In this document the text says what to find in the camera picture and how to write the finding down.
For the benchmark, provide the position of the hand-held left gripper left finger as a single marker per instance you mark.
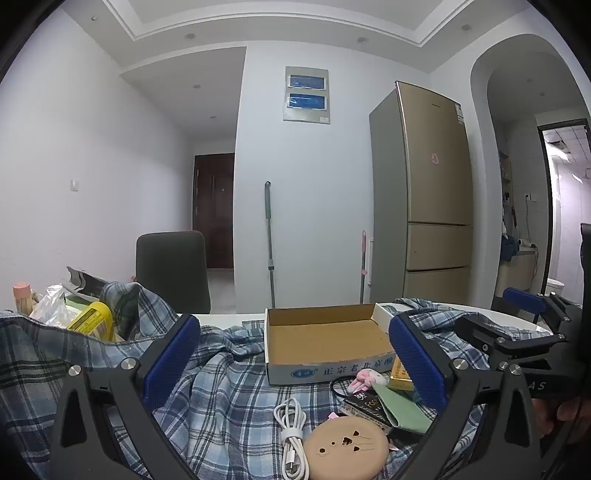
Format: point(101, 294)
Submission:
point(171, 364)

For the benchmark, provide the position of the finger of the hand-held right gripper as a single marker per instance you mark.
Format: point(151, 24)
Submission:
point(489, 330)
point(524, 299)

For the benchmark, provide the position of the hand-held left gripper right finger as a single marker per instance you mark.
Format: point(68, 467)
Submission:
point(415, 364)

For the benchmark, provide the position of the pink bunny plush charm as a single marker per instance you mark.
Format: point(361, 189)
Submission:
point(369, 379)

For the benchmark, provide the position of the black tissue pack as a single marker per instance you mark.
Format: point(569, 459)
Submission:
point(364, 406)

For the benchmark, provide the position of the cardboard box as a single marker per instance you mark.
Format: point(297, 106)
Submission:
point(323, 337)

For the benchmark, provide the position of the person's right hand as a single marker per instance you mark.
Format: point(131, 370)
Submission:
point(570, 410)

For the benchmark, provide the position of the gold box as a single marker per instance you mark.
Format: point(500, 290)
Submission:
point(399, 376)

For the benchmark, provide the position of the beige counter cabinet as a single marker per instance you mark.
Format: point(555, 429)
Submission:
point(515, 272)

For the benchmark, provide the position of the white toilet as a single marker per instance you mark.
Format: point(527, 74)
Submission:
point(555, 286)

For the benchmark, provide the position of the blue hanging cloth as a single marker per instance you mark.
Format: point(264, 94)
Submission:
point(509, 249)

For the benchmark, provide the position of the blue plaid cloth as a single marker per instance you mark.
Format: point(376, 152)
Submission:
point(221, 392)

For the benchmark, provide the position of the yellow bag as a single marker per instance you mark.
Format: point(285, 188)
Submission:
point(92, 321)

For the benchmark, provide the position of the dark grey chair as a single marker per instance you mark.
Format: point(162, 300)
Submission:
point(171, 267)

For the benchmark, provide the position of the light green box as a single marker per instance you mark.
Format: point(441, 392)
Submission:
point(81, 302)

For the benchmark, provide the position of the beige round cat-face pouch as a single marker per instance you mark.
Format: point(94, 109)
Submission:
point(341, 452)

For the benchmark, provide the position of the gold refrigerator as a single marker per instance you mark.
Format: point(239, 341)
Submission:
point(434, 207)

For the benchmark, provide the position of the dark brown door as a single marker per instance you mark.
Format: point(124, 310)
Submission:
point(214, 207)

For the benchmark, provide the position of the pink bottle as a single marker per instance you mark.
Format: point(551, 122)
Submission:
point(21, 297)

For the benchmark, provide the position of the grey mop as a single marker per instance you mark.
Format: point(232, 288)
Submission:
point(269, 230)

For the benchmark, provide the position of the pink fridge sticker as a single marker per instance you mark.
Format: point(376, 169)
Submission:
point(434, 158)

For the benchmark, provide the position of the grey electrical panel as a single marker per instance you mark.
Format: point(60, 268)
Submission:
point(307, 94)

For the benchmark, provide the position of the black door frame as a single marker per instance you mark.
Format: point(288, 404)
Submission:
point(545, 207)

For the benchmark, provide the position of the white light switch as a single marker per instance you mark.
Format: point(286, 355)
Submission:
point(75, 185)

